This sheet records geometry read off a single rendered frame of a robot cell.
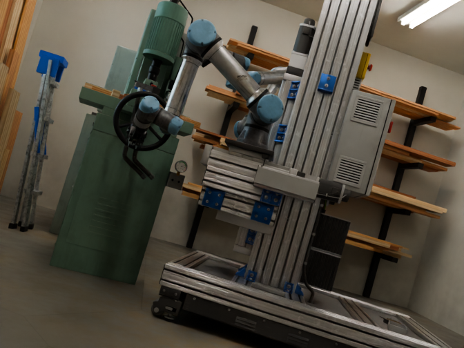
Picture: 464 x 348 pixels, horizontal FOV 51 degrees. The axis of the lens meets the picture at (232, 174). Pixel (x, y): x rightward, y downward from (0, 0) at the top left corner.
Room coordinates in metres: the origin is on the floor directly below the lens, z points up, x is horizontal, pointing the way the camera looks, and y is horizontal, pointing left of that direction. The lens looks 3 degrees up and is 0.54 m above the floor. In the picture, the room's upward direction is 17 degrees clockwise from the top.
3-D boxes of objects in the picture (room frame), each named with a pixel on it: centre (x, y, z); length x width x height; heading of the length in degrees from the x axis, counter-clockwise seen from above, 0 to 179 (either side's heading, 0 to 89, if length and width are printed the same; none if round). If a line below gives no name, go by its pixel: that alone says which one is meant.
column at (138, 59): (2.94, 0.66, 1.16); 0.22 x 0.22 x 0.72; 16
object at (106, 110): (2.60, 0.56, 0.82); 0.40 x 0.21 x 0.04; 106
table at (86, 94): (2.55, 0.57, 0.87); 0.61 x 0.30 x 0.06; 106
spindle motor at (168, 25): (2.66, 0.58, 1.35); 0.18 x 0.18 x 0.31
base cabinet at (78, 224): (2.78, 0.61, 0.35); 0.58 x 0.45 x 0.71; 16
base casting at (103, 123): (2.78, 0.61, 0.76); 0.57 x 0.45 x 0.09; 16
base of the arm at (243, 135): (2.22, -0.05, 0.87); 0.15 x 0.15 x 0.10
